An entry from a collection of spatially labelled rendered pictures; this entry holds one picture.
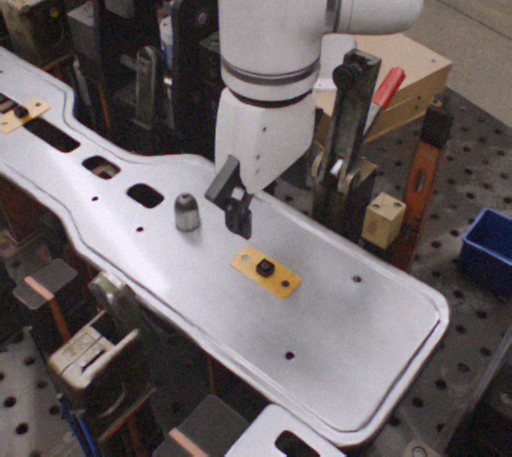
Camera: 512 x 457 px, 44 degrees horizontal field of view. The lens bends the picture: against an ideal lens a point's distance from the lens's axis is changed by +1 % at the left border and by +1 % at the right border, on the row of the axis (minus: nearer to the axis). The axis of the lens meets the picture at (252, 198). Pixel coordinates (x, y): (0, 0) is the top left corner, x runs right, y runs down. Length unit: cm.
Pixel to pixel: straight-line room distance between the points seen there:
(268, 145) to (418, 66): 91
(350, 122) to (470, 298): 51
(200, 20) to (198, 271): 36
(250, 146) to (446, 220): 77
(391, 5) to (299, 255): 38
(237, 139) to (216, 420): 29
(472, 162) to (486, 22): 200
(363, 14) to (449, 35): 272
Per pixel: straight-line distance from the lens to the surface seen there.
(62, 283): 78
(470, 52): 310
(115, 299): 61
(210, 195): 56
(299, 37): 49
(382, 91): 80
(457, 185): 134
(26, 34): 114
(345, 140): 75
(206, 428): 67
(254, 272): 74
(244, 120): 53
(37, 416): 104
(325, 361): 69
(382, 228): 75
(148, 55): 92
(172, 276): 75
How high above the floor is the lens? 159
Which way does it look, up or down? 46 degrees down
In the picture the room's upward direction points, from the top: straight up
